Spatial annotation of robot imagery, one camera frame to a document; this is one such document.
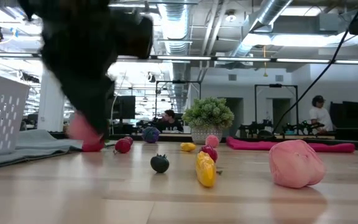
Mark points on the red toy strawberry with leaves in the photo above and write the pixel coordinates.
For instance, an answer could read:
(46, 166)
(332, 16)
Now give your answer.
(93, 147)

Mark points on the person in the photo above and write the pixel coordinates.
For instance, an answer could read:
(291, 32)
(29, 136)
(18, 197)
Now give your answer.
(320, 116)
(170, 124)

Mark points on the black background monitor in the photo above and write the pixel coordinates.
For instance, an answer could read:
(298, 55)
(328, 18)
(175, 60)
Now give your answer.
(126, 107)

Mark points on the purple ball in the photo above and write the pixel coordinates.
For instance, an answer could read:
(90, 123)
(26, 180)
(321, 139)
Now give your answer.
(150, 134)

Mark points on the black background robot arm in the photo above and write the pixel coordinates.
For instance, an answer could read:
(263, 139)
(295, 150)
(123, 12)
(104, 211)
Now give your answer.
(303, 126)
(253, 127)

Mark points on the red folded cloth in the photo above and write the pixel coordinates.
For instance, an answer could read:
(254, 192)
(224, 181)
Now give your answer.
(247, 144)

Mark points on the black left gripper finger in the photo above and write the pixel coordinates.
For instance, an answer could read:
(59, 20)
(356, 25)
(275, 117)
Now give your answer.
(75, 93)
(101, 105)

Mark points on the grey felt mat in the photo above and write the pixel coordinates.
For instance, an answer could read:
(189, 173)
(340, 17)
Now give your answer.
(36, 143)

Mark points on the white perforated plastic basket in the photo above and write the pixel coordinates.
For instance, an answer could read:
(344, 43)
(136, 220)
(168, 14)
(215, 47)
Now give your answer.
(2, 118)

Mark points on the dark green avocado toy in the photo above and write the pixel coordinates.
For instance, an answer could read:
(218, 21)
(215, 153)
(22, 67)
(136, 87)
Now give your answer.
(159, 164)

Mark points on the silver ceiling ventilation duct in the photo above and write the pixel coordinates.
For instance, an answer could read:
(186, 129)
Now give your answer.
(176, 28)
(272, 11)

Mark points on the small pink toy ball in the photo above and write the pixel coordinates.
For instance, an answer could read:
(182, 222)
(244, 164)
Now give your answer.
(212, 141)

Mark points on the potted green artificial plant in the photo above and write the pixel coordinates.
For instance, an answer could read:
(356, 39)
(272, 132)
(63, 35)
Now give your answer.
(208, 113)

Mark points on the black background cabinet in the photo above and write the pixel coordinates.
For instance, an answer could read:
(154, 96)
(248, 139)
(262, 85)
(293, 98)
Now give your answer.
(353, 118)

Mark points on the white building column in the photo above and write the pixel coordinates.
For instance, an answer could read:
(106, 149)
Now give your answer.
(50, 105)

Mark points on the overhead light bar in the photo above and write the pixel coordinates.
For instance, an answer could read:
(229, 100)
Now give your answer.
(182, 58)

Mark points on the long yellow toy vegetable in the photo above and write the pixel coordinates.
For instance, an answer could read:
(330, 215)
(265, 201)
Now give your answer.
(206, 171)

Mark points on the dark red toy cherry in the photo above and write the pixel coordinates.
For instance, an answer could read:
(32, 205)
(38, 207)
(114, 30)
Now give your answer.
(210, 152)

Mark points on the pink toy peach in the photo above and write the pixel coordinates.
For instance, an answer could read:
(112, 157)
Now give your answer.
(79, 129)
(295, 163)

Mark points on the black background rig frame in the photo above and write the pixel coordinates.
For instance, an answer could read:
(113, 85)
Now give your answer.
(275, 85)

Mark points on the small yellow toy fruit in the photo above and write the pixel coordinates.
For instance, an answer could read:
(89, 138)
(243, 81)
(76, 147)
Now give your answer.
(187, 147)

